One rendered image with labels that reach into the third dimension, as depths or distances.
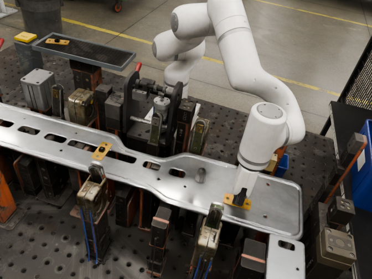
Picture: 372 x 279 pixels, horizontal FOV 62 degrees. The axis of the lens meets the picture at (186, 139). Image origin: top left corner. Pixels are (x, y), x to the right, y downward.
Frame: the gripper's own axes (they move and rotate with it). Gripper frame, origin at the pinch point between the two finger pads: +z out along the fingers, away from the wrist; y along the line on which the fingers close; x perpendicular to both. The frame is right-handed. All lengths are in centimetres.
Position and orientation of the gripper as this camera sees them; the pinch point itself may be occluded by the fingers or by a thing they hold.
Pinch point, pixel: (239, 196)
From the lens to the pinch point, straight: 94.8
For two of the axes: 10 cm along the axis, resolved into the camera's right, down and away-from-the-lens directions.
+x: 9.6, 2.6, -1.3
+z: -1.1, 7.4, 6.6
